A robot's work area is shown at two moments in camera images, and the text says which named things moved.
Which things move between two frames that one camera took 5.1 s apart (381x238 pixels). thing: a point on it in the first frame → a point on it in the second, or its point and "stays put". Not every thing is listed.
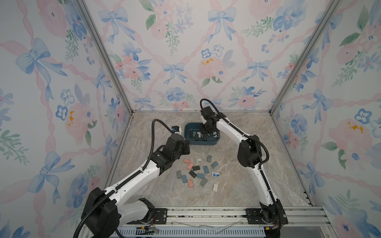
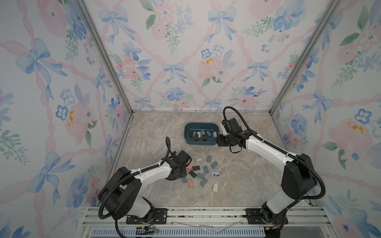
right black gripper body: x=206 y=128 → x=225 y=140
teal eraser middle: x=214 y=164 stays put
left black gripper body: x=184 y=150 → x=182 y=173
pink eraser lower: x=190 y=166 stays put
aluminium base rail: x=225 y=222 stays put
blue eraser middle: x=206 y=169 stays put
